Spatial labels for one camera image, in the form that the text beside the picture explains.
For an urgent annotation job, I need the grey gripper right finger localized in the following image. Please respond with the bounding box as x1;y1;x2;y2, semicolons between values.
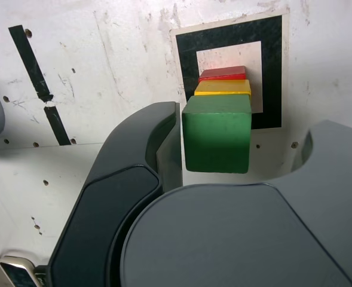
120;119;352;287

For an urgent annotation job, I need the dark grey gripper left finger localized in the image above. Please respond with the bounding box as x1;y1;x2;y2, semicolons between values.
45;101;183;287

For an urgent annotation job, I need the green cube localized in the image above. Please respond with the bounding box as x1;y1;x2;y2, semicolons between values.
181;94;252;174

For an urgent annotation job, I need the yellow cube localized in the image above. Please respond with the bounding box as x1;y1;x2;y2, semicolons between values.
194;79;252;102

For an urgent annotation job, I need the red cube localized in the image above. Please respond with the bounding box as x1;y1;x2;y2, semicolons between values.
198;65;247;83

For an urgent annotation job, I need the black tape square outline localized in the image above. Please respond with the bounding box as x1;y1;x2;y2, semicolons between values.
175;14;283;130

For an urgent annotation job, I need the black tape strip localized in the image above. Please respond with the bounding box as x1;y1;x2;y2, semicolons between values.
8;25;72;146

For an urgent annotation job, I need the shiny silver metal bracket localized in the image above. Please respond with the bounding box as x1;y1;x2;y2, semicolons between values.
0;255;50;287

